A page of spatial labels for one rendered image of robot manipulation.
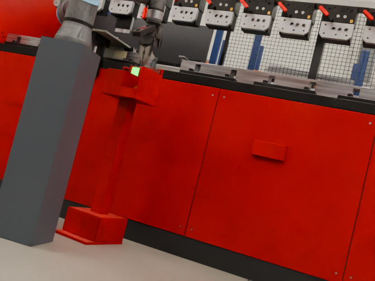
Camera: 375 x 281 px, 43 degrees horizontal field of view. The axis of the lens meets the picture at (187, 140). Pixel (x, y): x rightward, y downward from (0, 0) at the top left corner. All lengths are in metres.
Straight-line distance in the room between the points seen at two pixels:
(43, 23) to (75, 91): 1.78
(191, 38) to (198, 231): 1.41
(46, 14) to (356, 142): 2.34
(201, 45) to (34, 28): 1.16
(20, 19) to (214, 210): 1.90
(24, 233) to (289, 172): 1.14
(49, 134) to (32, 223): 0.34
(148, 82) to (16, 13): 1.44
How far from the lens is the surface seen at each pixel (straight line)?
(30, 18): 3.52
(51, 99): 1.88
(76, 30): 1.94
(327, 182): 2.18
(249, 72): 2.46
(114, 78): 2.25
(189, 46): 3.21
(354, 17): 2.45
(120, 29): 2.86
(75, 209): 2.24
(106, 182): 2.23
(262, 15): 2.52
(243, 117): 2.28
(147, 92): 2.22
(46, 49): 1.94
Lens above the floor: 0.42
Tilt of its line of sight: 3 degrees up
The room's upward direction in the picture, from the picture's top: 14 degrees clockwise
